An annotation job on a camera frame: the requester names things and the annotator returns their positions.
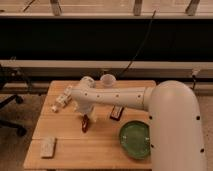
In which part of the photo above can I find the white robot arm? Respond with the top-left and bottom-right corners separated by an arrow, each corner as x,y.
71,77 -> 207,171

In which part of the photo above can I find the green ceramic bowl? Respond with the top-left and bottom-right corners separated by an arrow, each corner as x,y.
119,120 -> 150,160

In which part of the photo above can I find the translucent plastic cup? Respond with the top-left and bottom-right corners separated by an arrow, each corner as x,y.
100,74 -> 116,88

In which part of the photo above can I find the beige sponge block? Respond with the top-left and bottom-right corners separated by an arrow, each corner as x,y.
40,137 -> 56,158

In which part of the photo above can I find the black office chair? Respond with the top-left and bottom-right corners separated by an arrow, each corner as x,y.
0,64 -> 27,137

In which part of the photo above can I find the black hanging cable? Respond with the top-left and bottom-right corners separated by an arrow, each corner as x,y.
116,9 -> 157,79

